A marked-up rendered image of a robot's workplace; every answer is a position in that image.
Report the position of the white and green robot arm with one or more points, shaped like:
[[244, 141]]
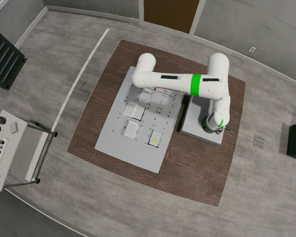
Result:
[[213, 85]]

